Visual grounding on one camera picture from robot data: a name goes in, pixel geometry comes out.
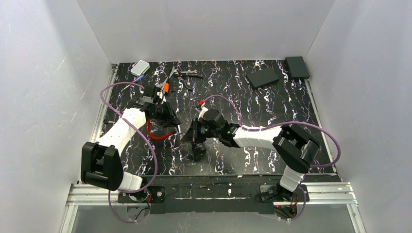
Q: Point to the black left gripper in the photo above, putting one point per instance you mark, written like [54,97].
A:
[170,113]

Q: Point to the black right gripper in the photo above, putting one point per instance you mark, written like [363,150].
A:
[194,134]

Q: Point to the black padlock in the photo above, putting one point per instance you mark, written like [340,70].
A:
[198,151]

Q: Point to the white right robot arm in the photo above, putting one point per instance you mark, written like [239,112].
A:
[296,147]

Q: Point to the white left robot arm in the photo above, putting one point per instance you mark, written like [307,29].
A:
[101,164]

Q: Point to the black comb piece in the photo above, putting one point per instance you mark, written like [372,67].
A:
[173,86]

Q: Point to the red blue screwdriver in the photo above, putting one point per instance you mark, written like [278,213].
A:
[138,78]

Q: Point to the white rectangular box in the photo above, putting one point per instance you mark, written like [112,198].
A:
[140,68]

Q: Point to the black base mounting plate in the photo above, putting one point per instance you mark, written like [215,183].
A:
[218,193]

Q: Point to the flat black plate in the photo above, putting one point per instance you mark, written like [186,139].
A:
[262,78]

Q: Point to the black box in corner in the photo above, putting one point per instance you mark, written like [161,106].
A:
[297,68]

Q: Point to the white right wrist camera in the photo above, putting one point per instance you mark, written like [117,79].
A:
[201,109]

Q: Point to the orange handled tool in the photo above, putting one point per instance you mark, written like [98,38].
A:
[165,86]

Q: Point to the black handled pliers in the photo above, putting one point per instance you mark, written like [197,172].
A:
[191,73]

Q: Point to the aluminium frame rail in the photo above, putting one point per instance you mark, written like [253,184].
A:
[343,194]

